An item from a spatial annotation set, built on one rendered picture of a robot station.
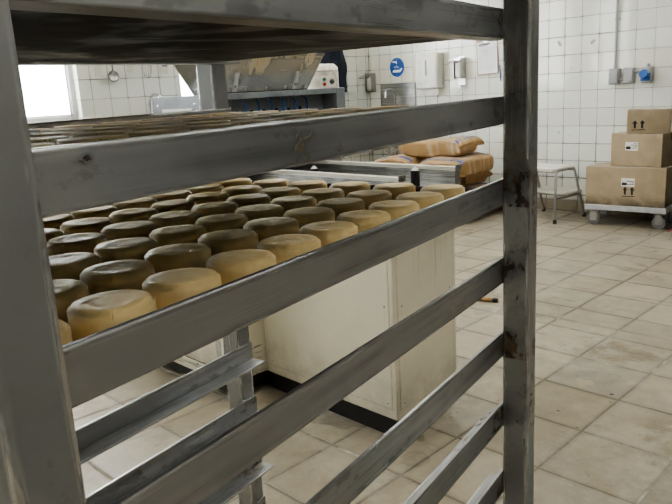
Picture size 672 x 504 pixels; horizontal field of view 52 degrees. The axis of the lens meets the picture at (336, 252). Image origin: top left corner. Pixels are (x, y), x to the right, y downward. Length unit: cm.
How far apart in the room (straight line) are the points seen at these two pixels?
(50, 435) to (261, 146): 21
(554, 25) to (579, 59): 38
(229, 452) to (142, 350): 10
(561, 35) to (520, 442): 574
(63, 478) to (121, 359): 7
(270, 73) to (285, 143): 234
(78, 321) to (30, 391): 12
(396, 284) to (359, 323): 22
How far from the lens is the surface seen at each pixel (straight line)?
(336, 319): 243
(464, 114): 69
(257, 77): 274
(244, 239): 56
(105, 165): 34
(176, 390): 100
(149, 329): 37
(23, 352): 29
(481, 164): 623
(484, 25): 74
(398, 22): 58
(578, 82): 640
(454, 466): 76
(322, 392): 51
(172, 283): 44
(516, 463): 90
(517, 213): 79
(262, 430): 46
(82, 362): 35
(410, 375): 237
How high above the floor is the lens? 117
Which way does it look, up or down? 13 degrees down
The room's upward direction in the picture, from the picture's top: 3 degrees counter-clockwise
